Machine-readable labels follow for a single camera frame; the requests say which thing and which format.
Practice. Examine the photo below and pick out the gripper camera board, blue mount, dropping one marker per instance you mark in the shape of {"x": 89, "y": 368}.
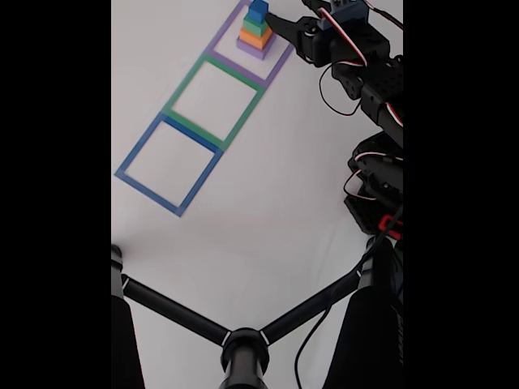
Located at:
{"x": 344, "y": 12}

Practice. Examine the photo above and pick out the black tripod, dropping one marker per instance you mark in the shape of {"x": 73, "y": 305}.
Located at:
{"x": 243, "y": 356}

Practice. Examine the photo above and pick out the blue tape square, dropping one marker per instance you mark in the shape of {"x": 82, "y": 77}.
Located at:
{"x": 134, "y": 152}

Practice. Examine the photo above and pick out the orange cube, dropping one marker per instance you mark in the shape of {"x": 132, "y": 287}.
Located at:
{"x": 253, "y": 36}

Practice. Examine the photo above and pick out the purple cube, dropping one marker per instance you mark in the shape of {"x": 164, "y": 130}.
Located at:
{"x": 253, "y": 52}

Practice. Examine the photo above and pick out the small blue cube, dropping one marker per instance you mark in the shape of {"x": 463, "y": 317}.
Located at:
{"x": 257, "y": 10}

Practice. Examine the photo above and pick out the green tape square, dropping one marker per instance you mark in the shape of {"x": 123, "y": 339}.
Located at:
{"x": 182, "y": 85}

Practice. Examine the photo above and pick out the purple tape square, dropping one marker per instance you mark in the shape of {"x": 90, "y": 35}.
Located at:
{"x": 221, "y": 36}

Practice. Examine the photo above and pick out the green cube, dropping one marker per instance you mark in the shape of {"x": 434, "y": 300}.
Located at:
{"x": 255, "y": 25}

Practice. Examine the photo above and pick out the red clamp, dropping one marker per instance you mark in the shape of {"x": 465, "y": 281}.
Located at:
{"x": 390, "y": 226}

